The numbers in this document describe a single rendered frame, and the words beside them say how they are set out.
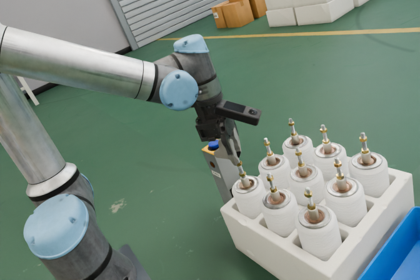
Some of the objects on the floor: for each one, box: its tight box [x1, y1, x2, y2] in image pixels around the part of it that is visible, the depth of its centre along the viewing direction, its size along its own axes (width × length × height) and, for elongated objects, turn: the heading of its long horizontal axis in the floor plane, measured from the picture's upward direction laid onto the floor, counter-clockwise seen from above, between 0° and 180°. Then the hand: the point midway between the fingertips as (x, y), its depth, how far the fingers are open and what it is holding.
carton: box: [211, 1, 229, 28], centre depth 458 cm, size 30×24×30 cm
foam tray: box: [220, 148, 414, 280], centre depth 97 cm, size 39×39×18 cm
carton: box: [248, 0, 268, 18], centre depth 443 cm, size 30×24×30 cm
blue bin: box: [357, 206, 420, 280], centre depth 77 cm, size 30×11×12 cm, turn 161°
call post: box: [203, 151, 241, 205], centre depth 114 cm, size 7×7×31 cm
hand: (238, 157), depth 90 cm, fingers open, 3 cm apart
